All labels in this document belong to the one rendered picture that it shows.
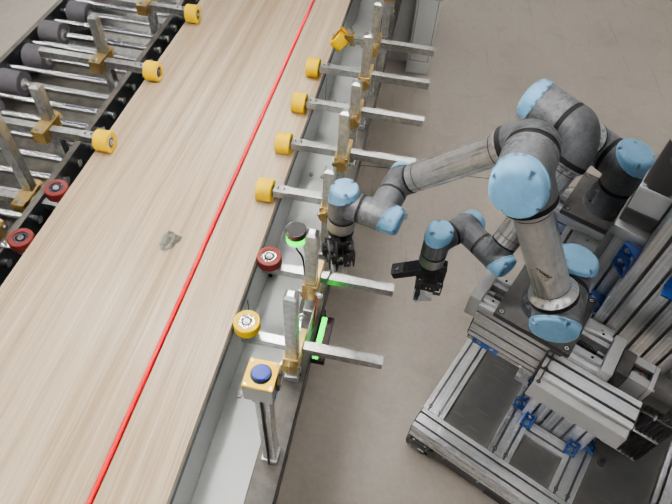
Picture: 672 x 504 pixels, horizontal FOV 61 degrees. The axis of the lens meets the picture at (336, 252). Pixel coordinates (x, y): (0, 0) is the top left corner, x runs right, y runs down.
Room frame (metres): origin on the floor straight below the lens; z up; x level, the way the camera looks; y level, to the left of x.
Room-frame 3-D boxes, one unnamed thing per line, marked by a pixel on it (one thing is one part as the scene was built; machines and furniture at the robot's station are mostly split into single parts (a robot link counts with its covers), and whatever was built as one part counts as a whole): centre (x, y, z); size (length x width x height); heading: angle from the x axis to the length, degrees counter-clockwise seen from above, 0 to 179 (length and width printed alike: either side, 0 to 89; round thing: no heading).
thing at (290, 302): (0.81, 0.11, 0.92); 0.04 x 0.04 x 0.48; 82
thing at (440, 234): (1.05, -0.29, 1.13); 0.09 x 0.08 x 0.11; 128
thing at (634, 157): (1.34, -0.86, 1.21); 0.13 x 0.12 x 0.14; 38
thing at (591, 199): (1.33, -0.87, 1.09); 0.15 x 0.15 x 0.10
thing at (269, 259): (1.12, 0.21, 0.85); 0.08 x 0.08 x 0.11
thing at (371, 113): (1.84, -0.05, 0.95); 0.50 x 0.04 x 0.04; 82
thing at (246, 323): (0.87, 0.25, 0.85); 0.08 x 0.08 x 0.11
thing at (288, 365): (0.83, 0.10, 0.82); 0.14 x 0.06 x 0.05; 172
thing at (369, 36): (2.05, -0.06, 0.92); 0.04 x 0.04 x 0.48; 82
